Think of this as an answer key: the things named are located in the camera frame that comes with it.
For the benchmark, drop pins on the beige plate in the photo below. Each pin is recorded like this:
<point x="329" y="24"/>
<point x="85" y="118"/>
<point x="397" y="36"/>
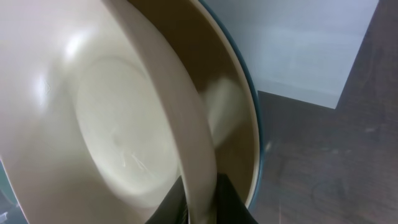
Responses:
<point x="99" y="116"/>
<point x="230" y="102"/>

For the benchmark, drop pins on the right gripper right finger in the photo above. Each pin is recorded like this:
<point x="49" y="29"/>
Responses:
<point x="229" y="207"/>

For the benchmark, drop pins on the white label in bin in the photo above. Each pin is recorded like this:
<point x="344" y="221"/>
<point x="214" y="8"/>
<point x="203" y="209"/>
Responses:
<point x="300" y="49"/>

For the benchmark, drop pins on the blue plate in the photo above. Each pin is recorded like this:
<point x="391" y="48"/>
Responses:
<point x="42" y="150"/>

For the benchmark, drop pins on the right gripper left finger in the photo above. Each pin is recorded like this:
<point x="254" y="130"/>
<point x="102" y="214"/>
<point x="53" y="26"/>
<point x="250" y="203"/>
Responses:
<point x="173" y="209"/>

